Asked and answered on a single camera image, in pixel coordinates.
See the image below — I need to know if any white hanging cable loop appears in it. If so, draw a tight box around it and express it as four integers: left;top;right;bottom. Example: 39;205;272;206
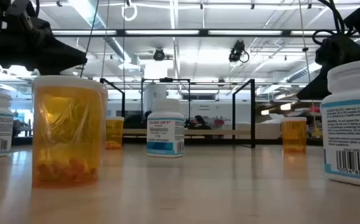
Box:
121;0;138;22

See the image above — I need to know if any orange pill bottle white cap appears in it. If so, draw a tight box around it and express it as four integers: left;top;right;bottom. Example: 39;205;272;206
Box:
281;116;308;154
105;116;125;151
32;75;108;189

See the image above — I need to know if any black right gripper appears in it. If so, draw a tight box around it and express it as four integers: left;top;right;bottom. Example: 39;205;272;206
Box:
296;35;360;101

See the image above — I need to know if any white LED light bar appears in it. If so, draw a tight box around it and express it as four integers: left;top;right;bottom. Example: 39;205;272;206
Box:
290;30;336;35
125;30;200;35
52;30;118;35
207;30;283;35

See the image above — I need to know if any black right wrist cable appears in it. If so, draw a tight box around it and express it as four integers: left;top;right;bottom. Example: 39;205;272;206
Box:
311;0;357;46

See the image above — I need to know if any black round ceiling fixture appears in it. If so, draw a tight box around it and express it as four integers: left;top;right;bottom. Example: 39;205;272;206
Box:
153;48;166;62

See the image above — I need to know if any black hanging cable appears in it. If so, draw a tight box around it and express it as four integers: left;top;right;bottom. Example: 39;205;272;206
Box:
79;0;100;78

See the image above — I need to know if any black background rig frame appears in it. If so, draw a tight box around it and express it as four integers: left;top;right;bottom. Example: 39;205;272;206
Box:
141;77;191;129

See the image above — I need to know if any black overhead rig beam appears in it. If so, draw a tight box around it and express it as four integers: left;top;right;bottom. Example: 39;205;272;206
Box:
51;29;360;37

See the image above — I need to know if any person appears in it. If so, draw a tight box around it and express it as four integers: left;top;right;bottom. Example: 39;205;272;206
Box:
187;114;212;131

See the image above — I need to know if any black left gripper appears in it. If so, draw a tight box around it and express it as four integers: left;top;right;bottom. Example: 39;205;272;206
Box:
0;17;88;76

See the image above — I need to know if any black overhead camera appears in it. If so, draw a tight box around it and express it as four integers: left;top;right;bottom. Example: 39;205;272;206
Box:
229;39;250;64

